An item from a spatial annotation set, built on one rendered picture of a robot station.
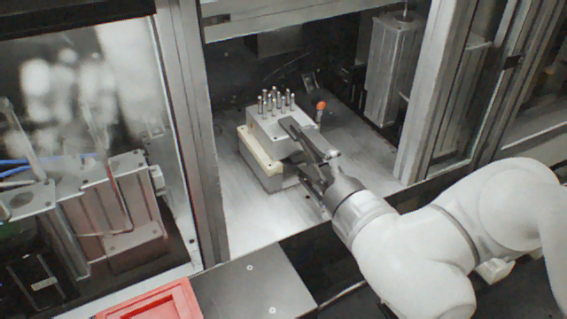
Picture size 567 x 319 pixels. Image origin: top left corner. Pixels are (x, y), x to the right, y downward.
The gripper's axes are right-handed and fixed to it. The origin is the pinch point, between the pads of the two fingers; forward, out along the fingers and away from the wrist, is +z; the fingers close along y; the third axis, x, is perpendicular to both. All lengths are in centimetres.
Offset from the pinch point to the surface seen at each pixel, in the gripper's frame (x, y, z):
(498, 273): -21.1, -12.6, -34.5
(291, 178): 0.6, -8.9, -1.3
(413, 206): -90, -100, 40
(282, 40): -0.3, 18.0, 4.4
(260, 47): 3.7, 17.5, 4.4
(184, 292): 27.5, -3.3, -20.0
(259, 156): 6.4, -2.7, 1.3
